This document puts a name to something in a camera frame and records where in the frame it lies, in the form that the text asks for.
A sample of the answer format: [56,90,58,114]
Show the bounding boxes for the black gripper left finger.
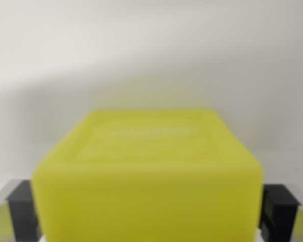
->
[0,178,42,242]

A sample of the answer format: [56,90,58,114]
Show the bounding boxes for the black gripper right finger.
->
[258,184,303,242]

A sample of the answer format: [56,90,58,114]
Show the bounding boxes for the yellow cube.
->
[31,108,265,242]

